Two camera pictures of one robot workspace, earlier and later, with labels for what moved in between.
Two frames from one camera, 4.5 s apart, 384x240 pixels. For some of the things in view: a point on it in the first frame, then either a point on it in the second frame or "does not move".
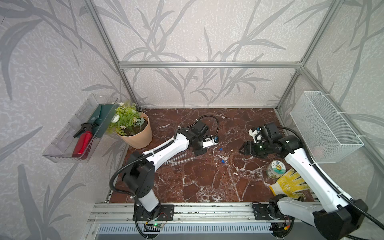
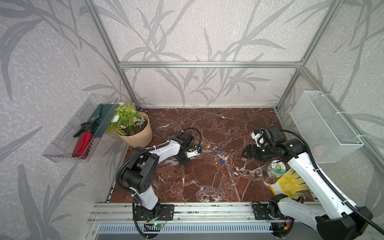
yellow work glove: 285,185 does not move
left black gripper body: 198,149 → 183,159
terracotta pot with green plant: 132,126 does not move
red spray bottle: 80,150 does not move
